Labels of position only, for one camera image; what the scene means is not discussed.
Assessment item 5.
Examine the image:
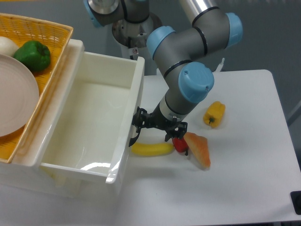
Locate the white drawer cabinet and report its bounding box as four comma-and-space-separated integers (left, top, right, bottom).
0, 39, 85, 197

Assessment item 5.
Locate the yellow woven basket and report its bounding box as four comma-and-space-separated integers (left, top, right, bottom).
0, 12, 74, 164

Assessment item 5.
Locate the white onion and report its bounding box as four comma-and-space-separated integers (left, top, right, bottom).
0, 36, 19, 57

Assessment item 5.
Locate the orange bread slice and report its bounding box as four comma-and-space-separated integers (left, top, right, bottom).
184, 132, 211, 169

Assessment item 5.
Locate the pink plate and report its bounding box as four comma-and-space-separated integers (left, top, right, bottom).
0, 55, 39, 136

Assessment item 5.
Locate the yellow bell pepper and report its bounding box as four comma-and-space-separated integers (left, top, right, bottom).
203, 101, 226, 128

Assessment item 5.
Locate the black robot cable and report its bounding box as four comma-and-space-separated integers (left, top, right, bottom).
127, 36, 139, 61

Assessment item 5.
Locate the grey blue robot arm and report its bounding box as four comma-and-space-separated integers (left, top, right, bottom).
84, 0, 243, 141

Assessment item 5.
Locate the green bell pepper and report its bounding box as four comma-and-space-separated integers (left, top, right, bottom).
13, 40, 51, 72

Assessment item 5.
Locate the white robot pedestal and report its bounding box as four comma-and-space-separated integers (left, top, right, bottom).
112, 13, 162, 75

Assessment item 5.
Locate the yellow banana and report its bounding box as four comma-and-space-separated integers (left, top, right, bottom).
131, 143, 174, 156

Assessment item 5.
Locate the black corner device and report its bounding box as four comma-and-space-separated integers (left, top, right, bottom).
290, 191, 301, 215

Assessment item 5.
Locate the red bell pepper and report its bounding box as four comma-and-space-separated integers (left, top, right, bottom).
172, 137, 189, 156

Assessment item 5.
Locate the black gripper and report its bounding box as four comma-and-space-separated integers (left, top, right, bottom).
132, 107, 188, 142

